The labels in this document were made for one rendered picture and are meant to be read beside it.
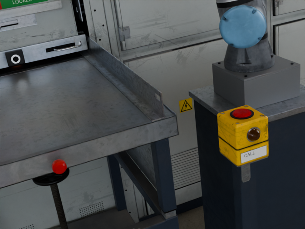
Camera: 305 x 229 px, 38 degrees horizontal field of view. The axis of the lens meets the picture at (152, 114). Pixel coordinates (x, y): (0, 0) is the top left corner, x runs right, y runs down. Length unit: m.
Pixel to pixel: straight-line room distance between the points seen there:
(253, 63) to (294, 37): 0.80
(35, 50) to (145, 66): 0.43
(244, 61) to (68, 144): 0.59
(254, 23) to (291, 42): 0.95
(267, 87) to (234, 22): 0.26
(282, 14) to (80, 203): 1.19
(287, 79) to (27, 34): 0.92
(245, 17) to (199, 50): 0.72
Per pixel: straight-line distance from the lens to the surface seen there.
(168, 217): 1.27
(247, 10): 1.15
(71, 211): 1.95
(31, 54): 1.70
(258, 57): 1.34
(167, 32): 1.77
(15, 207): 1.89
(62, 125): 1.15
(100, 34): 1.70
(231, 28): 1.17
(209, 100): 1.42
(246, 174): 1.01
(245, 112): 0.95
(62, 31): 1.71
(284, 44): 2.09
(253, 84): 1.31
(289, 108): 1.34
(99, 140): 1.06
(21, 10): 1.64
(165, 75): 1.81
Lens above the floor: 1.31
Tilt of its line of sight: 24 degrees down
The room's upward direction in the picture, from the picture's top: 8 degrees counter-clockwise
